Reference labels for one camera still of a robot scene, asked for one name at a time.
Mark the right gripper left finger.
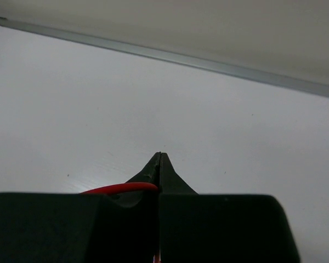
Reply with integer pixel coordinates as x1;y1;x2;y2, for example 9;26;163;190
0;153;161;262

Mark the aluminium table edge rail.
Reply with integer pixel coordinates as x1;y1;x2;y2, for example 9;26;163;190
0;17;329;98

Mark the red headphone cable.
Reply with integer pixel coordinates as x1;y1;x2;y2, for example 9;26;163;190
79;182;162;263

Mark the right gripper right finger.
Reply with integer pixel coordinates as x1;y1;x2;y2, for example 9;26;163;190
159;153;300;262

